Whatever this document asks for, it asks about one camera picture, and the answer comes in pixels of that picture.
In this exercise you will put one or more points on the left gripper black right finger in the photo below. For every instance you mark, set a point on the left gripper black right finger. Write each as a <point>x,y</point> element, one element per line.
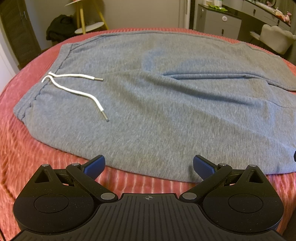
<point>240,201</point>

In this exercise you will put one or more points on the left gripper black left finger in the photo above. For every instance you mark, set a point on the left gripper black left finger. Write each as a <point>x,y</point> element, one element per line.
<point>59,200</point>

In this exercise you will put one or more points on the grey sweatpants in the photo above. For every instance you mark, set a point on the grey sweatpants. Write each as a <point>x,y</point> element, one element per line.
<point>149,102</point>

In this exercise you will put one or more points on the red ribbed bedspread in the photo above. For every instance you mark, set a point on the red ribbed bedspread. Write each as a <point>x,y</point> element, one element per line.
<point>21,154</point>

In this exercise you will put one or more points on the dark wooden door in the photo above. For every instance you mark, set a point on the dark wooden door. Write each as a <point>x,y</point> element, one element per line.
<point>19,31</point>

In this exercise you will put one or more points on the white fluffy chair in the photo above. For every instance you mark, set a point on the white fluffy chair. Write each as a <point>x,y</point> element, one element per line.
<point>274,37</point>

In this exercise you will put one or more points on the black bag on floor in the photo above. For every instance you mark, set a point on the black bag on floor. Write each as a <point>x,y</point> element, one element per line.
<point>60,29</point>

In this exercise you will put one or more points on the yellow-legged side table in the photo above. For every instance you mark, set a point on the yellow-legged side table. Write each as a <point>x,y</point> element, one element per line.
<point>89,16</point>

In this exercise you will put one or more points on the grey vanity desk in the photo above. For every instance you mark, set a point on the grey vanity desk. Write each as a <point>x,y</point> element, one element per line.
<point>266,14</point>

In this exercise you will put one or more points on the white tall air conditioner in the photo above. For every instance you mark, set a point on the white tall air conditioner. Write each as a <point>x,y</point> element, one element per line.
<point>184,14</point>

